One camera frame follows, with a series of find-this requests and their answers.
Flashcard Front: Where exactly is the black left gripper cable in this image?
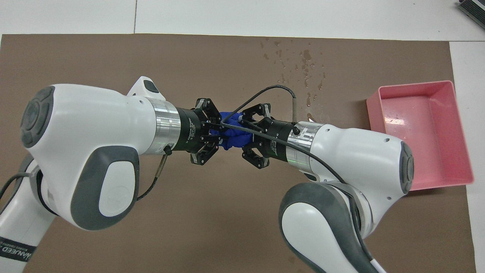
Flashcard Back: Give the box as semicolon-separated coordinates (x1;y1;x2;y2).
136;146;171;201

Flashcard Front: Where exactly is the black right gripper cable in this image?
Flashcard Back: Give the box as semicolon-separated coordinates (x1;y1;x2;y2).
220;86;347;184

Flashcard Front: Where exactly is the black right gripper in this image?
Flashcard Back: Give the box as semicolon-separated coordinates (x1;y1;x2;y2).
241;103;297;169

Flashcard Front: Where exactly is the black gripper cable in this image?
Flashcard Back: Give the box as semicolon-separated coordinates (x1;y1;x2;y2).
220;86;347;184
136;146;171;201

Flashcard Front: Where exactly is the dark ribbed device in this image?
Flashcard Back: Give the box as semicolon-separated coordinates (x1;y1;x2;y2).
456;0;485;24

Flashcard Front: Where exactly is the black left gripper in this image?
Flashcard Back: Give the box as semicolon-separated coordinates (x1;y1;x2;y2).
175;97;222;166

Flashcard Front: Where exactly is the black arm base cable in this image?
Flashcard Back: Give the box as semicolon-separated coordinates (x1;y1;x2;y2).
0;171;31;199

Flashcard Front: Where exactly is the blue towel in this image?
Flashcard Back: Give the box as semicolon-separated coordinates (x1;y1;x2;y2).
210;111;253;151

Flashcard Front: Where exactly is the pink plastic bin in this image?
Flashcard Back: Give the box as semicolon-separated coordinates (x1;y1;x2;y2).
366;80;475;191

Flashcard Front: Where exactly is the brown table mat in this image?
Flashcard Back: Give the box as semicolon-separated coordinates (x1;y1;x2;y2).
0;33;477;273

